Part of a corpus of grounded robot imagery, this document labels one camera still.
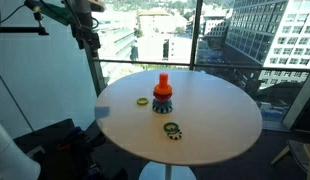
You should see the camera on black mount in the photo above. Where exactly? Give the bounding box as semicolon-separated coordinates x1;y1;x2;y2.
0;0;48;36

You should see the black white striped ring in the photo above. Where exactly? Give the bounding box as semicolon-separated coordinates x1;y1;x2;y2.
166;128;183;141

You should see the red stacking ring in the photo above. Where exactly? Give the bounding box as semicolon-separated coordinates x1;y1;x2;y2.
152;92;173;104

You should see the orange stacking stand post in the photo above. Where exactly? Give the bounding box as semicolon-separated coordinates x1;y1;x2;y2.
159;73;168;88

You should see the white rounded object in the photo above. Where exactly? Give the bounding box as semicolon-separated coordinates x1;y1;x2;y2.
0;123;41;180

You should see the orange dotted stacking ring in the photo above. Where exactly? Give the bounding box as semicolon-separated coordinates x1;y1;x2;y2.
153;83;174;96

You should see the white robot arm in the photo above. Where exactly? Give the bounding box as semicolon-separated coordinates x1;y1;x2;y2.
63;0;106;58

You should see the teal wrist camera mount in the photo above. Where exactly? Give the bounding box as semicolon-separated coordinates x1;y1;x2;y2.
40;2;75;26

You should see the wooden stool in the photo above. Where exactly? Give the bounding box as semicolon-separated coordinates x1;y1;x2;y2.
271;140;310;180

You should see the white round table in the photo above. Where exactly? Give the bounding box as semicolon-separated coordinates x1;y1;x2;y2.
95;70;262;180

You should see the green ring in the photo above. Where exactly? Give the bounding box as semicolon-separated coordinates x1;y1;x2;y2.
163;122;180;134

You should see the dark equipment pile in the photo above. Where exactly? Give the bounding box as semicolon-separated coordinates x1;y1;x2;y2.
14;118;128;180

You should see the yellow-green small ring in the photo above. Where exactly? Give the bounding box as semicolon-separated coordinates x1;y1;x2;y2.
136;97;150;106

